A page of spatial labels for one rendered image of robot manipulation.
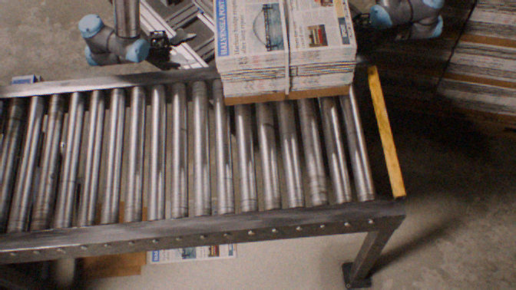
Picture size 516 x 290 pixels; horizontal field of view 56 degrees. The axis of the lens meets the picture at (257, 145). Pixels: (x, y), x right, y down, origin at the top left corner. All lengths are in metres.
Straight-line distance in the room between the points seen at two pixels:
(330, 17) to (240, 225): 0.61
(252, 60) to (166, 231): 0.51
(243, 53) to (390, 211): 0.57
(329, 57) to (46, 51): 1.93
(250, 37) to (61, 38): 1.79
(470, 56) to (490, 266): 0.86
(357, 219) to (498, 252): 1.07
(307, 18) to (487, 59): 0.89
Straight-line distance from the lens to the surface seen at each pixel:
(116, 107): 1.55
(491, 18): 1.89
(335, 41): 1.31
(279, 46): 1.30
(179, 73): 1.57
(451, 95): 2.24
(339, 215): 1.31
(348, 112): 1.46
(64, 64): 2.83
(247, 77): 1.35
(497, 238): 2.30
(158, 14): 2.57
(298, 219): 1.30
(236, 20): 1.36
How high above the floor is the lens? 2.03
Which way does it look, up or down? 62 degrees down
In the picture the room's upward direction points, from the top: 7 degrees counter-clockwise
